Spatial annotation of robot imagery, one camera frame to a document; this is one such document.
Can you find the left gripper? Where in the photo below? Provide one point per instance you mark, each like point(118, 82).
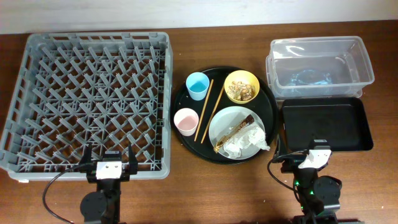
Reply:
point(85, 162)

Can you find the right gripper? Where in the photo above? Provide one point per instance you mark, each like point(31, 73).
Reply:
point(293, 160)

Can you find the white napkin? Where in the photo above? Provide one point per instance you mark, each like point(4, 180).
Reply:
point(245, 143)

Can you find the gold snack wrapper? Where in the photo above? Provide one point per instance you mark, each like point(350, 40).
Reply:
point(244, 123)

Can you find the food scraps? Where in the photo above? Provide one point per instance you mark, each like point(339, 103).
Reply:
point(241, 91)

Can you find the yellow bowl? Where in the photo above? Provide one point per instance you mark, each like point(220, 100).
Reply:
point(245, 77)

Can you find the pink cup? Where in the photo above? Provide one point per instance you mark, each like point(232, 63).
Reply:
point(186, 120)

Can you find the light blue cup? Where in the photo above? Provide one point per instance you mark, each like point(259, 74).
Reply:
point(197, 84)

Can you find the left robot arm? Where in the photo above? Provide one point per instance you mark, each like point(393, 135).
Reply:
point(103, 205)

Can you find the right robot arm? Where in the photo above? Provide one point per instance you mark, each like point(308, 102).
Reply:
point(318, 196)

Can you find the grey dishwasher rack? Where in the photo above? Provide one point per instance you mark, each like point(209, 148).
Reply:
point(108, 90)

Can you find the grey plate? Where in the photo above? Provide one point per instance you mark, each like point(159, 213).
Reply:
point(226, 119)

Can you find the round black tray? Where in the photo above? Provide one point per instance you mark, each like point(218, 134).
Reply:
point(264, 105)

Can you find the black rectangular tray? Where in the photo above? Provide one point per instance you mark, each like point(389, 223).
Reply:
point(341, 122)

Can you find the right wooden chopstick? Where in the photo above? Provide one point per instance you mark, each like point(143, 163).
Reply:
point(212, 115)

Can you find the wooden chopstick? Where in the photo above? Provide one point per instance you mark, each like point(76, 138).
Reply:
point(212, 115)
point(203, 109)

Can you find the clear plastic bin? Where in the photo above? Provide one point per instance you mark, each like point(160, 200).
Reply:
point(318, 67)

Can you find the left wooden chopstick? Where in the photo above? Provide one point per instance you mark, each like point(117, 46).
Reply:
point(203, 109)

